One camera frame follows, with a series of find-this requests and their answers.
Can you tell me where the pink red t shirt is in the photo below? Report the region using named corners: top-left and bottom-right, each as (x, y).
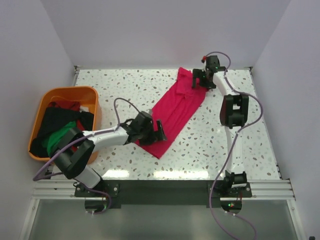
top-left (135, 67), bottom-right (207, 159)

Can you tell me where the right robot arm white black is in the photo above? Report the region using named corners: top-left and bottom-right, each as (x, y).
top-left (192, 52), bottom-right (249, 194)

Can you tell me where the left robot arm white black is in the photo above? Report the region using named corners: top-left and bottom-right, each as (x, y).
top-left (50, 111), bottom-right (167, 192)

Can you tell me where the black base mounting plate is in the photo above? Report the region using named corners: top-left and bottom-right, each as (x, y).
top-left (74, 180), bottom-right (253, 210)

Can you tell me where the orange plastic bin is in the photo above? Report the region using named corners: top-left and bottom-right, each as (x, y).
top-left (28, 86), bottom-right (102, 162)

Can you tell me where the white cloth in bin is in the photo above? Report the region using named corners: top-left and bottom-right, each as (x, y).
top-left (79, 105), bottom-right (89, 112)

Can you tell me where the dark red t shirt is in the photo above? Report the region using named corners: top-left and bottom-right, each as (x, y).
top-left (51, 100), bottom-right (81, 112)

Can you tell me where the black t shirt in bin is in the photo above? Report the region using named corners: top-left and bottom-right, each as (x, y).
top-left (29, 101), bottom-right (94, 158)

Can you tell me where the green t shirt in bin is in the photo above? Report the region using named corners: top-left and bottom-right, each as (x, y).
top-left (41, 121), bottom-right (77, 158)

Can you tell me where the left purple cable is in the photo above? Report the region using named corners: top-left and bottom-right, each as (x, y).
top-left (32, 97), bottom-right (141, 216)

